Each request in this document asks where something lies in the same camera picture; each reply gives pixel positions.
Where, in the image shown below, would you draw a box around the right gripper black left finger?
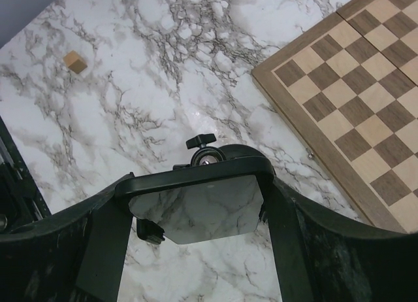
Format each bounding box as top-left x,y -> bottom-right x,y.
1,184 -> 132,301

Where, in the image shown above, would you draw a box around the black smartphone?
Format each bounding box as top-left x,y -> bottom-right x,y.
114,156 -> 275,244

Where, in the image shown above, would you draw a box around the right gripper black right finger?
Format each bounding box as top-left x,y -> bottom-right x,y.
263,178 -> 417,301

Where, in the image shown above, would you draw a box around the wooden chessboard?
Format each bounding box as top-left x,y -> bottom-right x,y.
252,0 -> 417,233

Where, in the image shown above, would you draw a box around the black phone stand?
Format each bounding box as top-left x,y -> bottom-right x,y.
129,143 -> 263,244

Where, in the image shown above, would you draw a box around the small wooden cube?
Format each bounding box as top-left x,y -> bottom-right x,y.
63,50 -> 88,74

